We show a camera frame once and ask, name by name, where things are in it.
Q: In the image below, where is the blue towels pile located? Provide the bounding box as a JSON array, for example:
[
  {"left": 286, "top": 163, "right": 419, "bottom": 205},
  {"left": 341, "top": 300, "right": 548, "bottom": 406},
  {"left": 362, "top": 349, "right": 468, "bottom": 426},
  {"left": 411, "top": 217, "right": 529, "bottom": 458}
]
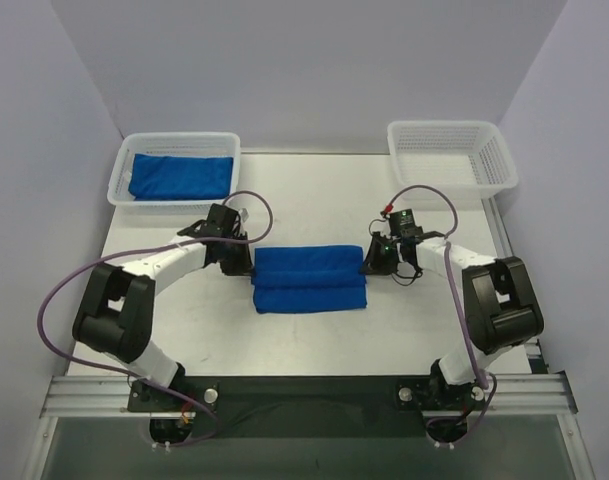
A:
[{"left": 251, "top": 245, "right": 367, "bottom": 314}]

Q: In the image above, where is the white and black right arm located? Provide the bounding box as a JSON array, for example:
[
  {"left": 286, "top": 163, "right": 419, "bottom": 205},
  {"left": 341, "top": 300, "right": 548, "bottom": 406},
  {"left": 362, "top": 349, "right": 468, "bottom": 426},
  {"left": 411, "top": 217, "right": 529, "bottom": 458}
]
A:
[{"left": 360, "top": 206, "right": 544, "bottom": 389}]

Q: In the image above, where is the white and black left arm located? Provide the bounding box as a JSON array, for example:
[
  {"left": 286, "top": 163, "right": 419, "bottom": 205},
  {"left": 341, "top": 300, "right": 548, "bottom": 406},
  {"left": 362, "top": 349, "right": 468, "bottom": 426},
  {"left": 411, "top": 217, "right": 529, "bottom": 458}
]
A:
[{"left": 72, "top": 204, "right": 253, "bottom": 387}]

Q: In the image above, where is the white basket with towels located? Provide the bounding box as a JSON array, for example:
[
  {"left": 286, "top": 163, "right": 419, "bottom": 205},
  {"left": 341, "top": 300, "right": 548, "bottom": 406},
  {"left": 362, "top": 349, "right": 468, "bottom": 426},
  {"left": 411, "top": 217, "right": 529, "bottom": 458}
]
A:
[{"left": 387, "top": 120, "right": 518, "bottom": 201}]

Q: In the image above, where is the empty white plastic basket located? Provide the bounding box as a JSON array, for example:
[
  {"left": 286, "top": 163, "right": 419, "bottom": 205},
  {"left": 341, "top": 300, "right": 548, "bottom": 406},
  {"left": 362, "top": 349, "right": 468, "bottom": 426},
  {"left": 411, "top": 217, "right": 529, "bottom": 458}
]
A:
[{"left": 107, "top": 132, "right": 241, "bottom": 215}]

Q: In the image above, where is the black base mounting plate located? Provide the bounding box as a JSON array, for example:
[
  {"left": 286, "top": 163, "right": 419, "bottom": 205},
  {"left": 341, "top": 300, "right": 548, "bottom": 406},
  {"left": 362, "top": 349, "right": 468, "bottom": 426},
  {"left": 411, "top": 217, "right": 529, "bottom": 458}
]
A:
[{"left": 127, "top": 375, "right": 486, "bottom": 444}]

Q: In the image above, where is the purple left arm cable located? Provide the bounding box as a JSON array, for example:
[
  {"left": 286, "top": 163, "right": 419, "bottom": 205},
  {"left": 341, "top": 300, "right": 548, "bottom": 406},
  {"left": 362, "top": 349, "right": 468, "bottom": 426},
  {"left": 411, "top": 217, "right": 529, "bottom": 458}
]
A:
[{"left": 36, "top": 190, "right": 274, "bottom": 447}]

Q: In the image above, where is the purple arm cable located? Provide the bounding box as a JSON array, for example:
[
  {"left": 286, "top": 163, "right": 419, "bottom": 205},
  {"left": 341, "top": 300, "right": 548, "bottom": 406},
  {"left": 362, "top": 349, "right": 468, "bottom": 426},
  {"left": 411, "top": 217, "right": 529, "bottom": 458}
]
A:
[
  {"left": 36, "top": 190, "right": 274, "bottom": 447},
  {"left": 380, "top": 184, "right": 497, "bottom": 446}
]

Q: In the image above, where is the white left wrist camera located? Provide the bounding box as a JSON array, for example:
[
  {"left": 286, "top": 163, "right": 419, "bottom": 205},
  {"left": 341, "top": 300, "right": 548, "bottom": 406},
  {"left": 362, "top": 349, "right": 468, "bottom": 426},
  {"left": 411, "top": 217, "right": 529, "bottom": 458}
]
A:
[{"left": 238, "top": 208, "right": 249, "bottom": 222}]

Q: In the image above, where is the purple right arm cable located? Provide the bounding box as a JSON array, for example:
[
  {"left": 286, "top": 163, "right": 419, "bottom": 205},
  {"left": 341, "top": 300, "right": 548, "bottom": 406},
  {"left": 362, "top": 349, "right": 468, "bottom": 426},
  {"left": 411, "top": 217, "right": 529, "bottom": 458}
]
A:
[{"left": 380, "top": 184, "right": 497, "bottom": 446}]

